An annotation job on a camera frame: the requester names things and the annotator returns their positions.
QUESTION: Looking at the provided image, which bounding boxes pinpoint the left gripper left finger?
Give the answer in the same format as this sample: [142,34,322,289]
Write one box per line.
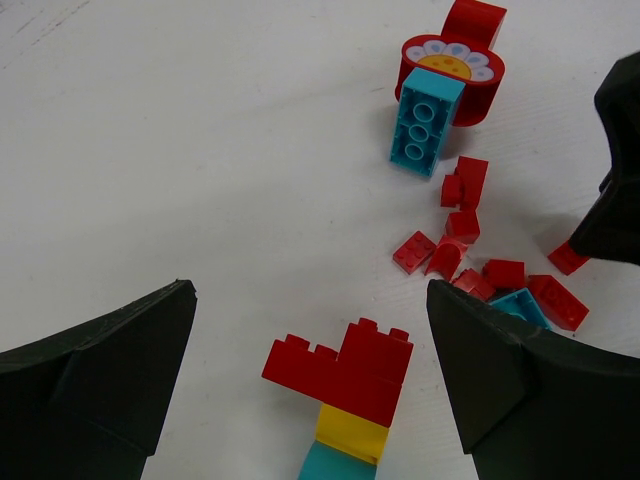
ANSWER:
[1,280,197,479]

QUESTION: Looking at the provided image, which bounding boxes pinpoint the teal long lego brick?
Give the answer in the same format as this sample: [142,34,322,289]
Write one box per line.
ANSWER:
[390,68,465,177]

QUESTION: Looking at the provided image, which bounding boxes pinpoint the small red lego cube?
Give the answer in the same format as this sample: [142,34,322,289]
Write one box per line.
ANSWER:
[547,241,590,276]

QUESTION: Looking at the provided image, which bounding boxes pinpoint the teal yellow lego stack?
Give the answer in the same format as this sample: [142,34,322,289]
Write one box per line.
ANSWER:
[298,404,389,480]

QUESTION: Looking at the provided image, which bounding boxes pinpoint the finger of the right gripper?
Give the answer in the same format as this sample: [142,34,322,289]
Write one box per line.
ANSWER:
[569,52,639,265]

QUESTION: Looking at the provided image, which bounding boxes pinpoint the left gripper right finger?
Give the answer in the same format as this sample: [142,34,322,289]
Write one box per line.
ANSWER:
[426,280,639,479]

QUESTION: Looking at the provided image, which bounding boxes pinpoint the red stepped lego block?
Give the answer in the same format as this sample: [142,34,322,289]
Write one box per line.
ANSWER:
[262,318,413,428]

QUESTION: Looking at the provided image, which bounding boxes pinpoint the red flower lego block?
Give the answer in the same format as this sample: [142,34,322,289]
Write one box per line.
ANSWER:
[394,0,507,127]

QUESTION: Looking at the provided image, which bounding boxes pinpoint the small teal lego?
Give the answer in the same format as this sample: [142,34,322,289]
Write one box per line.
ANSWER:
[489,288,551,330]

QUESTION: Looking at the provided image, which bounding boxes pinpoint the red lego brick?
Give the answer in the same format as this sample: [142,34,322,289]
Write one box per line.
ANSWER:
[527,275,589,332]

